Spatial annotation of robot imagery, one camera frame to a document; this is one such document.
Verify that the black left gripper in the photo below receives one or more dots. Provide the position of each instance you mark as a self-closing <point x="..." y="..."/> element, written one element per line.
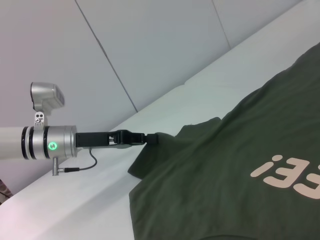
<point x="95" y="140"/>

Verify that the dark green FREE! t-shirt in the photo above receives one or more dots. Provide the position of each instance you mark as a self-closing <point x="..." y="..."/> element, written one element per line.
<point x="225" y="175"/>

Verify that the left robot arm silver white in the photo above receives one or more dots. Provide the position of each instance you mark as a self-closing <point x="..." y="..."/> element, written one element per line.
<point x="37" y="142"/>

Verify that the dark brown striped object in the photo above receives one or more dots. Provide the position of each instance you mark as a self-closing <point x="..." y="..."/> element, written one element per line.
<point x="3" y="192"/>

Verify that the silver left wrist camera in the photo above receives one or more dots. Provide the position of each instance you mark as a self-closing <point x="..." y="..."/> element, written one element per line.
<point x="46" y="96"/>

